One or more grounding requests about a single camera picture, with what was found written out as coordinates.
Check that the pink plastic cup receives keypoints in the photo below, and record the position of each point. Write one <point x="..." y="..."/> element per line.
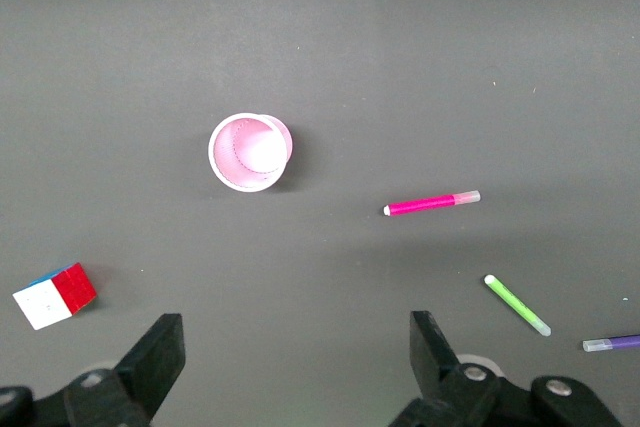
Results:
<point x="250" y="157"/>

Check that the red and white box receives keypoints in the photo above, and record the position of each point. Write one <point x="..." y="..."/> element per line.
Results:
<point x="45" y="304"/>

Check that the purple marker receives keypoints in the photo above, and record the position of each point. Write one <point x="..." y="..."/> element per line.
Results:
<point x="620" y="343"/>

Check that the pink marker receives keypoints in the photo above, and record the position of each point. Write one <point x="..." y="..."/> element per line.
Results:
<point x="425" y="204"/>

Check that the green marker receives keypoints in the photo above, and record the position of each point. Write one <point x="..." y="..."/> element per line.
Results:
<point x="515" y="303"/>

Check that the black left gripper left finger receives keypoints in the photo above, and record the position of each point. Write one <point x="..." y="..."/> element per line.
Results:
<point x="150" y="362"/>

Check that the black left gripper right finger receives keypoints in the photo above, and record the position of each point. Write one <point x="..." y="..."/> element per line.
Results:
<point x="435" y="362"/>

